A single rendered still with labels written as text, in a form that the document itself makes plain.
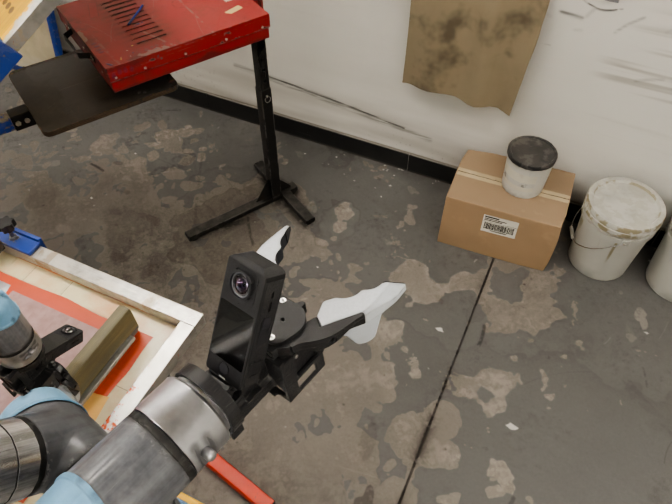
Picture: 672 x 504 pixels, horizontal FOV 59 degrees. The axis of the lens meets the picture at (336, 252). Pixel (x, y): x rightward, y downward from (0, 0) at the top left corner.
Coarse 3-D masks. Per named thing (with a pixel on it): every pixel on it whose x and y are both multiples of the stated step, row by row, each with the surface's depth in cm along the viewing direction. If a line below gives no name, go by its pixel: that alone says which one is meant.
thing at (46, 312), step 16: (0, 272) 149; (16, 288) 146; (32, 288) 146; (32, 304) 143; (48, 304) 143; (64, 304) 143; (32, 320) 140; (48, 320) 140; (64, 320) 140; (80, 320) 140; (96, 320) 140; (144, 336) 138; (128, 352) 135; (128, 368) 132; (112, 384) 130
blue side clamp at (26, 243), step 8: (0, 232) 152; (16, 232) 151; (24, 232) 150; (8, 240) 150; (16, 240) 150; (24, 240) 150; (32, 240) 150; (40, 240) 149; (16, 248) 148; (24, 248) 148; (32, 248) 148
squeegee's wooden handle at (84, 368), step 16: (112, 320) 128; (128, 320) 131; (96, 336) 126; (112, 336) 128; (128, 336) 133; (80, 352) 123; (96, 352) 124; (112, 352) 130; (80, 368) 121; (96, 368) 126; (80, 384) 123
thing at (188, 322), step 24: (48, 264) 147; (72, 264) 146; (96, 288) 144; (120, 288) 142; (168, 312) 137; (192, 312) 137; (192, 336) 136; (168, 360) 130; (144, 384) 126; (120, 408) 122
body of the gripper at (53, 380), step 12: (36, 360) 105; (0, 372) 104; (12, 372) 104; (24, 372) 106; (36, 372) 110; (48, 372) 111; (60, 372) 112; (12, 384) 107; (24, 384) 109; (36, 384) 109; (48, 384) 111
